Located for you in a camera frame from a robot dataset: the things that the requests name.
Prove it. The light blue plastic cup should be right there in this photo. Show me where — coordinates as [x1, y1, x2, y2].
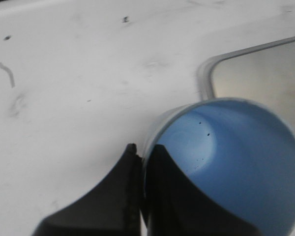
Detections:
[142, 98, 295, 236]

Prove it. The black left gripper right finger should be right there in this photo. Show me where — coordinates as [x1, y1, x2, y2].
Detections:
[146, 145, 246, 236]

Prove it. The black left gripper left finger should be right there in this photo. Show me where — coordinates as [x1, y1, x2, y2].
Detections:
[33, 144, 141, 236]

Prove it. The silver digital kitchen scale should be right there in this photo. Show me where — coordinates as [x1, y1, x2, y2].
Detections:
[196, 34, 295, 102]

